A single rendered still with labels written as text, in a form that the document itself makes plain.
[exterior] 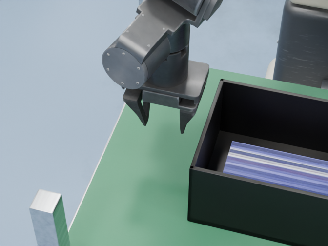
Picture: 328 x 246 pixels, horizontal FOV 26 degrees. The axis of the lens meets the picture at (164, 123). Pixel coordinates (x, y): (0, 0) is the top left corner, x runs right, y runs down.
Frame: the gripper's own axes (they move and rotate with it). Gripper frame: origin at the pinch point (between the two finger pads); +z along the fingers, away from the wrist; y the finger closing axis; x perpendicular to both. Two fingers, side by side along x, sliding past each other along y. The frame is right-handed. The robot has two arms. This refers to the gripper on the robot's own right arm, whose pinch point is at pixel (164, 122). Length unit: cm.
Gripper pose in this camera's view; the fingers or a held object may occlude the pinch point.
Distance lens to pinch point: 97.1
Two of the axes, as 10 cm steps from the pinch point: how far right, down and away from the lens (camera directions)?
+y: 9.6, 2.0, -1.8
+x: 2.7, -6.9, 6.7
